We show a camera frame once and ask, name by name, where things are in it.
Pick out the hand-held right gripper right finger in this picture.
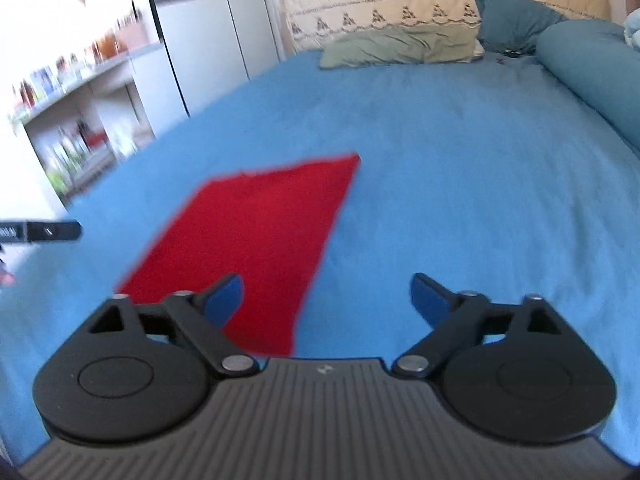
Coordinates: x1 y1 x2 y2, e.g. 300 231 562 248
392 273 576 376

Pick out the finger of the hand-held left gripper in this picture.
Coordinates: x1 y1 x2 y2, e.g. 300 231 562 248
24 219 82 244

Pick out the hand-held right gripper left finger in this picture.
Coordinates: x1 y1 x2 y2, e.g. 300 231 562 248
75 274 258 378

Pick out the red knit sweater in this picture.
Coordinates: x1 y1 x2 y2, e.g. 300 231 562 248
114 152 362 357

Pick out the white shelf unit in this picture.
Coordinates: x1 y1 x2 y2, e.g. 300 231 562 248
7 42 167 209

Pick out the bed with blue sheet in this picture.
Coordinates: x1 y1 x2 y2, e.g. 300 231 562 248
0 50 640 463

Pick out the white and grey wardrobe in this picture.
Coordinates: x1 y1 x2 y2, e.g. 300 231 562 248
142 0 287 133

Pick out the green pillow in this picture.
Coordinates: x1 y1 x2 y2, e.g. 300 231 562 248
319 26 484 69

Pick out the blue duvet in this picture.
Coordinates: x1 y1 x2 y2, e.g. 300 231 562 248
535 20 640 155

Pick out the teal pillow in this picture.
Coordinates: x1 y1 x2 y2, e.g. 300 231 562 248
472 0 571 56

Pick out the pale blue blanket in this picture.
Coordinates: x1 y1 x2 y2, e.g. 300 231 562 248
622 7 640 49

